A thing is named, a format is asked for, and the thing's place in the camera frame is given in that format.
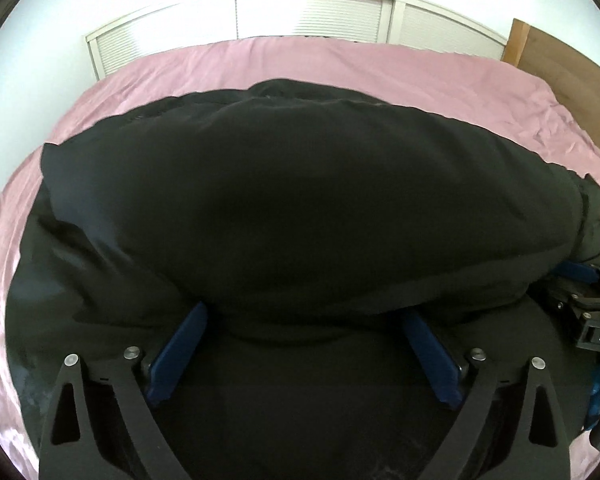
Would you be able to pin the black jacket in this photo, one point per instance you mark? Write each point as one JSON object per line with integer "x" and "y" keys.
{"x": 300, "y": 240}

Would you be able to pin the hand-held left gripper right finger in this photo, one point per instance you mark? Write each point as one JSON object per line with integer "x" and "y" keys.
{"x": 430, "y": 355}

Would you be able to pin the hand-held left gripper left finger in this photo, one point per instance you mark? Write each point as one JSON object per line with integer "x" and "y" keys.
{"x": 179, "y": 347}

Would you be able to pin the wooden headboard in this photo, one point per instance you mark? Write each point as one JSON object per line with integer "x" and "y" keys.
{"x": 560, "y": 60}

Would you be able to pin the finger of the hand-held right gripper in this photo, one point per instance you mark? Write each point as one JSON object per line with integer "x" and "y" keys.
{"x": 577, "y": 272}
{"x": 562, "y": 300}

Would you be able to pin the white louvered wardrobe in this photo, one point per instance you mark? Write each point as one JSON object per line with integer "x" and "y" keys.
{"x": 310, "y": 15}

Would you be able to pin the pink bed sheet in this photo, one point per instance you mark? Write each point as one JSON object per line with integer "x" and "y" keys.
{"x": 380, "y": 75}

